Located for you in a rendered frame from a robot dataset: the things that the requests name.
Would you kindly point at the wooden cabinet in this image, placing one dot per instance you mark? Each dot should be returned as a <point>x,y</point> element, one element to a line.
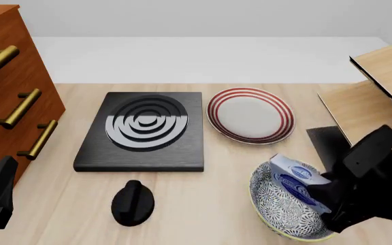
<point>29,66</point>

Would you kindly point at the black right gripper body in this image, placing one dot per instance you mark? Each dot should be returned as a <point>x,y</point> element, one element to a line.
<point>347,204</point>

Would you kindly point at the pale wooden shelf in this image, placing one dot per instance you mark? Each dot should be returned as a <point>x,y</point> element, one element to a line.
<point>383,76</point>

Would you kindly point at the white plate with red rings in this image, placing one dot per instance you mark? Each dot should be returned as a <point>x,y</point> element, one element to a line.
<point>250,116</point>

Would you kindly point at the round black stove knob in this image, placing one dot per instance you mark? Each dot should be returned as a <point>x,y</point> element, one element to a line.
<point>132,204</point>

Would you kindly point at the blue white cream cheese box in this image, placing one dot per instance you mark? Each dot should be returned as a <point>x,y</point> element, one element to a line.
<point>294,173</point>

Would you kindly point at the flat black stove plate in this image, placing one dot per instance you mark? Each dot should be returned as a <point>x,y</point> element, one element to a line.
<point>100,150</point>

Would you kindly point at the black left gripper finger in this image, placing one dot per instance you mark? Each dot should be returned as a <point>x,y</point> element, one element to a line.
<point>4,176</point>

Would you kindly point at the blue patterned bowl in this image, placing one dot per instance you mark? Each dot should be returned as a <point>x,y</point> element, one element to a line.
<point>284,214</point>

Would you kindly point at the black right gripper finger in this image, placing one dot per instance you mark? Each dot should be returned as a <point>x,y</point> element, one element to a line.
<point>330,176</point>
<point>323,195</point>

